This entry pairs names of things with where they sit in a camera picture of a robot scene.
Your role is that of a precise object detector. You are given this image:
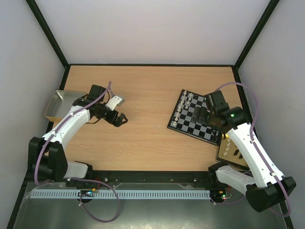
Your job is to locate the black white chess board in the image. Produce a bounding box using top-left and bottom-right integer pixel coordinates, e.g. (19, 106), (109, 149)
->
(167, 89), (221, 146)

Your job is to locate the gold metal tin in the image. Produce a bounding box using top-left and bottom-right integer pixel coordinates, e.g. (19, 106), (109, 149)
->
(215, 138), (249, 170)

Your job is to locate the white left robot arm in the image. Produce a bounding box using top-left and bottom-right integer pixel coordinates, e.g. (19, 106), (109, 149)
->
(28, 85), (128, 186)

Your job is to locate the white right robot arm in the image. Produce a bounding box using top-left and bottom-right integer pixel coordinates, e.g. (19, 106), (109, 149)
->
(198, 90), (296, 212)

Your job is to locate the silver metal tin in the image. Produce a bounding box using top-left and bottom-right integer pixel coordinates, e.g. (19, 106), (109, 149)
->
(44, 90), (85, 123)

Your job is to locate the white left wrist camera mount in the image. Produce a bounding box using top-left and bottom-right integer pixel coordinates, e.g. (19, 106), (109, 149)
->
(105, 95), (125, 111)

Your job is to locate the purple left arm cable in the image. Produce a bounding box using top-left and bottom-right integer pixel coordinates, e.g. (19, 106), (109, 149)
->
(34, 81), (121, 223)

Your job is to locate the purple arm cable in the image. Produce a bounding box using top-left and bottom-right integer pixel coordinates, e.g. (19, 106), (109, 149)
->
(34, 81), (121, 223)
(211, 82), (293, 218)

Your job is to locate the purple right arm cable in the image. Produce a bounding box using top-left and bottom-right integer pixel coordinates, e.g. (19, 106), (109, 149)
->
(211, 82), (293, 218)

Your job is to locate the light blue slotted cable duct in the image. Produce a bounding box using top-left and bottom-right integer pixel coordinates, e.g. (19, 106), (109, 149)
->
(30, 189), (210, 200)

